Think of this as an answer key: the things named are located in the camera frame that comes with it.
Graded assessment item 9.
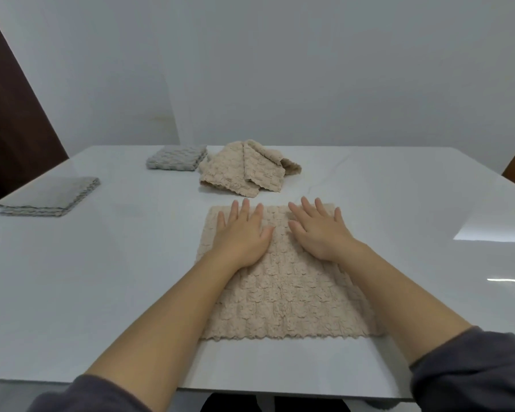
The person's right hand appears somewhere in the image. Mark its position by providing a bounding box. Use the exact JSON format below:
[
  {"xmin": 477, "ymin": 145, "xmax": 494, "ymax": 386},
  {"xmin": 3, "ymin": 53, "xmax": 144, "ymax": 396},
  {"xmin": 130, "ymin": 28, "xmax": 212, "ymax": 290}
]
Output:
[{"xmin": 287, "ymin": 196, "xmax": 361, "ymax": 263}]

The person's left hand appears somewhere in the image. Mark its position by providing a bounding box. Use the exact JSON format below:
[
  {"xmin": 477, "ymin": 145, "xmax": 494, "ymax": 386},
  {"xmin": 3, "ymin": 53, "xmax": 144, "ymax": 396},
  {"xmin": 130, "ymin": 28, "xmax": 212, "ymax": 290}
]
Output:
[{"xmin": 212, "ymin": 198, "xmax": 276, "ymax": 271}]

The beige textured cloth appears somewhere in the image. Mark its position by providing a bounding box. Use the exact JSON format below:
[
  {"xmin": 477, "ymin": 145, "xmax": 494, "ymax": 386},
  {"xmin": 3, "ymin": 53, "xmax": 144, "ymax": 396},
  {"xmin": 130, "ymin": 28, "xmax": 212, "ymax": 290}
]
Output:
[
  {"xmin": 242, "ymin": 139, "xmax": 303, "ymax": 193},
  {"xmin": 197, "ymin": 141, "xmax": 263, "ymax": 199},
  {"xmin": 196, "ymin": 203, "xmax": 385, "ymax": 341}
]

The person's right forearm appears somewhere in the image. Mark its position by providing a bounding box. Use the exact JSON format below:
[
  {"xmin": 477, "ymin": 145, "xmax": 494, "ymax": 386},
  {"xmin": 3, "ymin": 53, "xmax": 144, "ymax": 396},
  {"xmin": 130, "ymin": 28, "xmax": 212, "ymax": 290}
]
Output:
[{"xmin": 336, "ymin": 243, "xmax": 474, "ymax": 366}]

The person's left forearm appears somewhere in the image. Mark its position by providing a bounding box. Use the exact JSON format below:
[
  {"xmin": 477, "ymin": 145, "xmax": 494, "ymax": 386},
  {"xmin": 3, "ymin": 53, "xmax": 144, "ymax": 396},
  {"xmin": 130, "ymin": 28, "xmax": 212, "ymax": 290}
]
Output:
[{"xmin": 85, "ymin": 252, "xmax": 249, "ymax": 412}]

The crumpled beige textured cloth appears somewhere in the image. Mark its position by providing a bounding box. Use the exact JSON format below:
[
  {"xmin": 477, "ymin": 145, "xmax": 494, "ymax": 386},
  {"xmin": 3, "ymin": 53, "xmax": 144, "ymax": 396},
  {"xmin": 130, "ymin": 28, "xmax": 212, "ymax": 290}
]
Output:
[
  {"xmin": 242, "ymin": 139, "xmax": 303, "ymax": 193},
  {"xmin": 197, "ymin": 141, "xmax": 263, "ymax": 199}
]

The small folded grey cloth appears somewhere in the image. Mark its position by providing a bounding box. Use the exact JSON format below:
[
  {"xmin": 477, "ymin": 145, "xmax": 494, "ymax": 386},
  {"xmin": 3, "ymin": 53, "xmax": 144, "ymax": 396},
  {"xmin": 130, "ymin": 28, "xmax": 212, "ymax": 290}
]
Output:
[{"xmin": 146, "ymin": 145, "xmax": 208, "ymax": 172}]

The large folded grey cloth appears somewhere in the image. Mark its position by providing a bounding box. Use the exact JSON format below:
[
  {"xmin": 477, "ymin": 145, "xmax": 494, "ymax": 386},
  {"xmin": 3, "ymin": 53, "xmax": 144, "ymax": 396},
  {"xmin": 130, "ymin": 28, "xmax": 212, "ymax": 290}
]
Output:
[{"xmin": 0, "ymin": 177, "xmax": 100, "ymax": 218}]

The dark grey sweater sleeve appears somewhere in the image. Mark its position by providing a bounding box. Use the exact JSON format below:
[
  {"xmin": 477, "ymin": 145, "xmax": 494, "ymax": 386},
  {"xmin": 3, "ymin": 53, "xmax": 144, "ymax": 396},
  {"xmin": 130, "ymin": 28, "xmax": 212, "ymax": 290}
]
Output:
[
  {"xmin": 410, "ymin": 326, "xmax": 515, "ymax": 412},
  {"xmin": 28, "ymin": 373, "xmax": 153, "ymax": 412}
]

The dark brown wooden door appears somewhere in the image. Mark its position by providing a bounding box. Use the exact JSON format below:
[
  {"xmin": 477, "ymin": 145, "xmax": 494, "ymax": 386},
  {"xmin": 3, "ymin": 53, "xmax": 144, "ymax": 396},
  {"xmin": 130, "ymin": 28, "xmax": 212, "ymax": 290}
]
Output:
[{"xmin": 0, "ymin": 0, "xmax": 69, "ymax": 204}]

